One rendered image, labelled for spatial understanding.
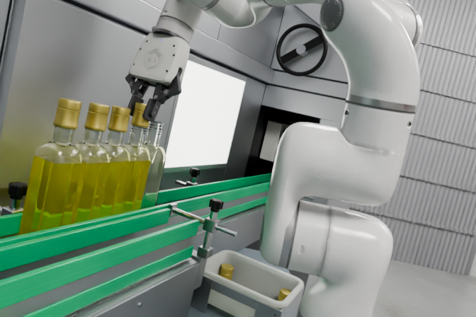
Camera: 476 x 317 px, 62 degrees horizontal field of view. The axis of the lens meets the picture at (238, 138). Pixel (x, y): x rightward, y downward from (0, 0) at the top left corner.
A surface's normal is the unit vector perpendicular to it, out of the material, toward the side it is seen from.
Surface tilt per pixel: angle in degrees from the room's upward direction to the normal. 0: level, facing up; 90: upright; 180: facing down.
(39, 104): 90
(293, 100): 90
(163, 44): 73
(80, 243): 90
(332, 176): 106
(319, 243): 81
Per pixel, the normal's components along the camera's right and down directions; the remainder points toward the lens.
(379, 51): -0.36, 0.31
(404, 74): 0.17, 0.30
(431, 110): 0.04, 0.09
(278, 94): -0.42, -0.03
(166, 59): -0.29, -0.27
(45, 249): 0.88, 0.24
